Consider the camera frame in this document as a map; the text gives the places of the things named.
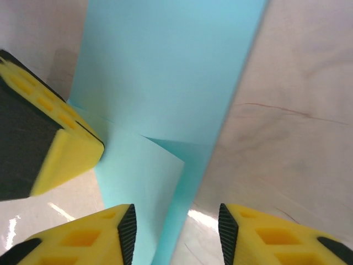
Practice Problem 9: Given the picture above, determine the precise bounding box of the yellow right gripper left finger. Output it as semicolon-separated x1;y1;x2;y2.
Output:
0;203;138;265

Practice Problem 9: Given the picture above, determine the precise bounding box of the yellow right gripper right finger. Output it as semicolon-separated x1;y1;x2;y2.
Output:
217;203;353;265

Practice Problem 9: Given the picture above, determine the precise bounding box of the light blue paper sheet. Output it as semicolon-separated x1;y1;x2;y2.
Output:
67;0;270;265

